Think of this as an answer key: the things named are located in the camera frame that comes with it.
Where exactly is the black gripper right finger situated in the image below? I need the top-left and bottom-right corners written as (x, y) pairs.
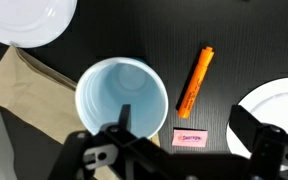
top-left (228, 104), bottom-right (288, 180)

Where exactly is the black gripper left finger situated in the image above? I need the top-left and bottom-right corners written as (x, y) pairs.
top-left (47, 104), bottom-right (198, 180)

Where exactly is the blue plastic cup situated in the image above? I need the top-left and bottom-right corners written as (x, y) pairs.
top-left (74, 56), bottom-right (169, 139)

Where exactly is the orange marker pen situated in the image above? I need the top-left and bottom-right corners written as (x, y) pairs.
top-left (176, 46), bottom-right (215, 119)

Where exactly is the yellow sweetener packet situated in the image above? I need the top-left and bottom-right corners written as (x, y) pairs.
top-left (149, 132), bottom-right (161, 148)

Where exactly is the white round plate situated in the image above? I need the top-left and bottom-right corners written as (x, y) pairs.
top-left (226, 77), bottom-right (288, 161)
top-left (0, 0), bottom-right (78, 49)

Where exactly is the pink sweetener packet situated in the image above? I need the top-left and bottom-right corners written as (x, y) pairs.
top-left (171, 128), bottom-right (209, 148)

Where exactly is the brown paper napkin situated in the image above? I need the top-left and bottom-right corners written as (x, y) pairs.
top-left (0, 44), bottom-right (87, 145)

